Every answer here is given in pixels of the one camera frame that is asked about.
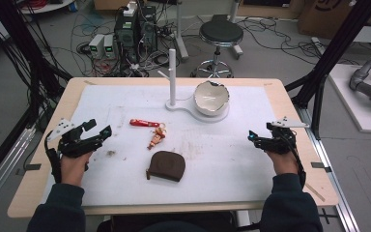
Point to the black round stool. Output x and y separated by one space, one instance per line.
220 34

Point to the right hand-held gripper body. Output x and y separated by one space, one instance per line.
280 138

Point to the white table mat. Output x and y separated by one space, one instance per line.
212 167

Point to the grey power supply unit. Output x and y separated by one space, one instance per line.
109 46
96 45

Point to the white stand with post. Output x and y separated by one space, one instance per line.
172 77

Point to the brown coin purse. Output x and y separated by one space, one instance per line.
167 166

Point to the person's right hand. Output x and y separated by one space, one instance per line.
282 162

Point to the white power strip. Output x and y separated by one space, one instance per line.
129 9

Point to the black tape strip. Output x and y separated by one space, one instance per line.
32 167
320 166

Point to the cardboard box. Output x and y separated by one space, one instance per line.
325 16

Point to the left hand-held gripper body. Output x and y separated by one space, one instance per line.
72 143

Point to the white eggshell-shaped bowl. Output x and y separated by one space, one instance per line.
211 98

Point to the black computer tower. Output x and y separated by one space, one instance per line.
127 35

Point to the black metal frame post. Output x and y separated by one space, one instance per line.
16 38
331 51

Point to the black chair seat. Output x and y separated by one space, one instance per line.
170 222

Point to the white platform board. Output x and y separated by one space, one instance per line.
351 103

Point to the person's left hand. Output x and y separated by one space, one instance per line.
74 169

